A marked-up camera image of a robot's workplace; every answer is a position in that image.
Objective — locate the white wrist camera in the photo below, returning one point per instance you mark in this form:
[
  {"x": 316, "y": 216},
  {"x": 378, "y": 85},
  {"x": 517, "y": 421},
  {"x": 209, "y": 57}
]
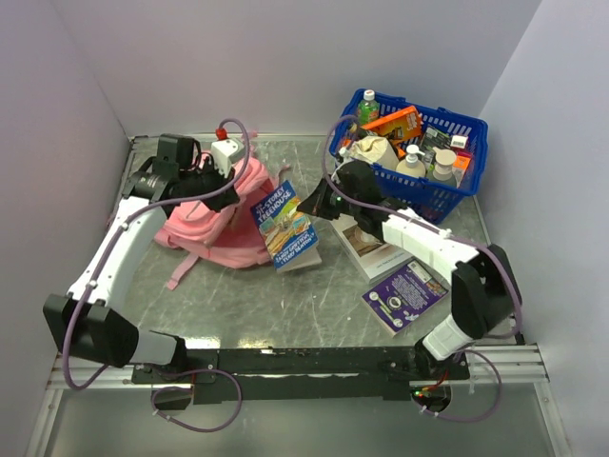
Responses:
[
  {"x": 341, "y": 159},
  {"x": 225, "y": 152}
]

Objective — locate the grey pump bottle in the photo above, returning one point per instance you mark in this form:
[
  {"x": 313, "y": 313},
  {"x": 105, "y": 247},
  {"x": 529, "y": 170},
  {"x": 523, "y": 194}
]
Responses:
[{"x": 442, "y": 169}]

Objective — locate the orange box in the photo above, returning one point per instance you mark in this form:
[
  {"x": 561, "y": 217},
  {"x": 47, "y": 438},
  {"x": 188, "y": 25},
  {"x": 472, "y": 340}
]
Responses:
[{"x": 398, "y": 127}]

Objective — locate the blue plastic basket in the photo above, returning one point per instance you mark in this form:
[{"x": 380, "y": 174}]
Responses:
[{"x": 429, "y": 158}]

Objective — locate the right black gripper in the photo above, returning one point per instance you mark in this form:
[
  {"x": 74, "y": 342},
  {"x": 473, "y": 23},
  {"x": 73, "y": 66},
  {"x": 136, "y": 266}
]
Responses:
[{"x": 316, "y": 203}]

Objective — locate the blue treehouse book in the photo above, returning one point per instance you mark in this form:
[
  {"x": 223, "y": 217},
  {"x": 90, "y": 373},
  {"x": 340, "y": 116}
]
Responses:
[{"x": 289, "y": 236}]

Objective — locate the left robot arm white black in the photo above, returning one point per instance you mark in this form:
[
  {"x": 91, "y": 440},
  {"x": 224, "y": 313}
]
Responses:
[{"x": 87, "y": 321}]

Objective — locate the pink student backpack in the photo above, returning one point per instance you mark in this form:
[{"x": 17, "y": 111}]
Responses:
[{"x": 219, "y": 224}]

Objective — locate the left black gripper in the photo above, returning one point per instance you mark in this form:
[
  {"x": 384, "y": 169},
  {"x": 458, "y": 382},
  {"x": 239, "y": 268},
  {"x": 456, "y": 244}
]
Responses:
[{"x": 223, "y": 199}]

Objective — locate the green drink bottle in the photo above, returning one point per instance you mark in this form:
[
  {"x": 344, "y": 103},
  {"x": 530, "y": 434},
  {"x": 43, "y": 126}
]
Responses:
[{"x": 368, "y": 110}]

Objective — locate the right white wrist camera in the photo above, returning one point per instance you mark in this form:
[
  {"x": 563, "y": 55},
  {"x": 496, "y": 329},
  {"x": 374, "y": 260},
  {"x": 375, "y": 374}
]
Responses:
[{"x": 341, "y": 159}]

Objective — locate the white coffee cover book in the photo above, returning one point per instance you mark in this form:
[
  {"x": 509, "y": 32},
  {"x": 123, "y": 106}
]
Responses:
[{"x": 373, "y": 259}]

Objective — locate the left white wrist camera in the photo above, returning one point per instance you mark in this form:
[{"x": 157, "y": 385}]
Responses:
[{"x": 225, "y": 152}]

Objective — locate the purple book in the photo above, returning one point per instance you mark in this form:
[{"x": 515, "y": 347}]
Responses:
[{"x": 403, "y": 296}]

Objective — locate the white pump soap bottle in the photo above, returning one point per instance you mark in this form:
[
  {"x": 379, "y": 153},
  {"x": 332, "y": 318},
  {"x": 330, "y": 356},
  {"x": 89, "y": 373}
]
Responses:
[{"x": 412, "y": 165}]

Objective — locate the beige crumpled bag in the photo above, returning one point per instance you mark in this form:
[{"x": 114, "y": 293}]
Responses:
[{"x": 374, "y": 150}]

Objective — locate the dark green packet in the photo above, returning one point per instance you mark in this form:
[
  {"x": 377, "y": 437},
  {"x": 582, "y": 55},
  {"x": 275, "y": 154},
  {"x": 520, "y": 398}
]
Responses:
[{"x": 434, "y": 138}]

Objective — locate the small orange packet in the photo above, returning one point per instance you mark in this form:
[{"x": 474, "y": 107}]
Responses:
[{"x": 460, "y": 167}]

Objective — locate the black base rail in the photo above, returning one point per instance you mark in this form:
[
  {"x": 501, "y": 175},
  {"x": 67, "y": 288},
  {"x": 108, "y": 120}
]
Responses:
[{"x": 388, "y": 373}]

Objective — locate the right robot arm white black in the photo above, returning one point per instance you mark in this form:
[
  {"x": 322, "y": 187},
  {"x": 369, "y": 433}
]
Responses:
[{"x": 484, "y": 290}]

